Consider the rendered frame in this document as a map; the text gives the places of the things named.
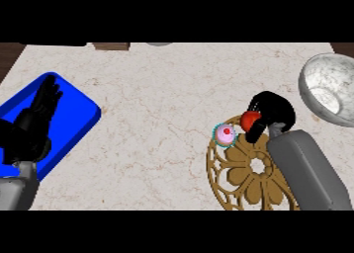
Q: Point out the brown openwork round placemat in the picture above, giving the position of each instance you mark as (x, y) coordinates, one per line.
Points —
(247, 171)

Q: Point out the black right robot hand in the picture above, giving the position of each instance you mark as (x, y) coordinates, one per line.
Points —
(277, 108)

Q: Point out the pink cupcake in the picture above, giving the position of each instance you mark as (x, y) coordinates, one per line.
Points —
(225, 133)

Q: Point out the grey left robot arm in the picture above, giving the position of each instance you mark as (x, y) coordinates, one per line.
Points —
(12, 186)

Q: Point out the red tomato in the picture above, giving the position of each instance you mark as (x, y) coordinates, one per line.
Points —
(250, 120)

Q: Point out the grey round object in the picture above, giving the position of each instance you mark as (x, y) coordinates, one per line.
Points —
(158, 43)

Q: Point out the blue rectangular tray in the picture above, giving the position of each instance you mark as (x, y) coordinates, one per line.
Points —
(70, 122)

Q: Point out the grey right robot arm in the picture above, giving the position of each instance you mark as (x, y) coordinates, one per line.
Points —
(306, 171)

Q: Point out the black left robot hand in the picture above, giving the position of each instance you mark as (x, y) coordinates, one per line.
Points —
(25, 125)

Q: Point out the white marble bowl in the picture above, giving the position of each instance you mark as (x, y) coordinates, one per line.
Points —
(336, 90)

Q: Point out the brown wooden block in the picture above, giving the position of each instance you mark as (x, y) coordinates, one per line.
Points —
(111, 46)

